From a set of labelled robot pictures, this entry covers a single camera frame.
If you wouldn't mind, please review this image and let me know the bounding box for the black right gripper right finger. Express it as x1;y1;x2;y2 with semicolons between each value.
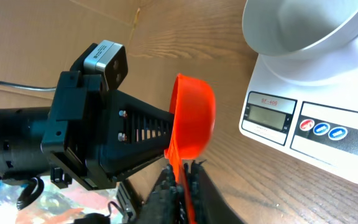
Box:
184;161;244;224

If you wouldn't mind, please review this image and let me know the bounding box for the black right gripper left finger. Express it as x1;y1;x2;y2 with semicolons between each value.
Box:
135;164;185;224

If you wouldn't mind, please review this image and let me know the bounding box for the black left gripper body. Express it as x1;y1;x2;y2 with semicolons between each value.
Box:
40;44;116;190

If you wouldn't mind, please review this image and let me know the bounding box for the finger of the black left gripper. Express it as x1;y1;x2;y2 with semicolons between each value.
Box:
99;90;174;181

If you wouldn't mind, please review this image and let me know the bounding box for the red plastic measuring scoop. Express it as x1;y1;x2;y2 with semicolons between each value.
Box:
164;73;216;223

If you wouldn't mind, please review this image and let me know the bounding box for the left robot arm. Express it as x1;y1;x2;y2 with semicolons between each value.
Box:
0;44;174;190

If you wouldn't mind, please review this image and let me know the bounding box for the white digital kitchen scale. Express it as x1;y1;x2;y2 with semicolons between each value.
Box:
238;6;358;186

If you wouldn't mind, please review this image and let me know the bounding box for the grey plastic bowl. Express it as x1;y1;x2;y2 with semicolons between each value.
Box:
241;0;358;60

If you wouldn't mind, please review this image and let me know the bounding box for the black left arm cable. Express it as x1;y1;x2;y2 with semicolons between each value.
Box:
0;77;57;93

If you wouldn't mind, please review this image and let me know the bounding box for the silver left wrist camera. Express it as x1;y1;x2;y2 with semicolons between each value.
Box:
83;40;128;91

